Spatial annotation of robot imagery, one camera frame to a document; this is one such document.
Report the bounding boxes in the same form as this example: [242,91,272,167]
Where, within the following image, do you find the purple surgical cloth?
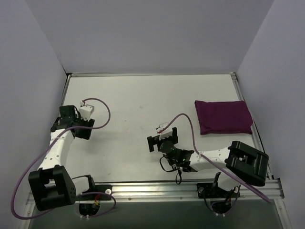
[194,100,253,135]

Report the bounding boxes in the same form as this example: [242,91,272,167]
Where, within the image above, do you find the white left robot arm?
[28,104,96,211]

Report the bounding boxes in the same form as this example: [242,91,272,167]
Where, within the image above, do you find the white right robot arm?
[147,127,269,187]

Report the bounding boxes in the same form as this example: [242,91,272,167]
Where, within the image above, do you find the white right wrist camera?
[156,123,173,140]

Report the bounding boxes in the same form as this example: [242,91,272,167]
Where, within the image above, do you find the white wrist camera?
[156,123,173,140]
[78,101,95,121]

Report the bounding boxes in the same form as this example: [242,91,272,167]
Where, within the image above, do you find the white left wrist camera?
[78,101,95,121]

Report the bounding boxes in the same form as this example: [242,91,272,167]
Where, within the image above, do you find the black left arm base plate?
[76,184,112,201]

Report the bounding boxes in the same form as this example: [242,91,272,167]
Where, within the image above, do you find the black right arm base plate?
[196,182,240,199]

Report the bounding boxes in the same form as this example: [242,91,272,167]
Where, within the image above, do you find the aluminium right rail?
[230,72,275,179]

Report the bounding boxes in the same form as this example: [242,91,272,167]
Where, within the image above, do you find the aluminium rail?
[26,179,285,204]
[230,72,275,179]

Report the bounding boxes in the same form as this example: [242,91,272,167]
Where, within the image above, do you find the aluminium front rail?
[26,179,285,204]

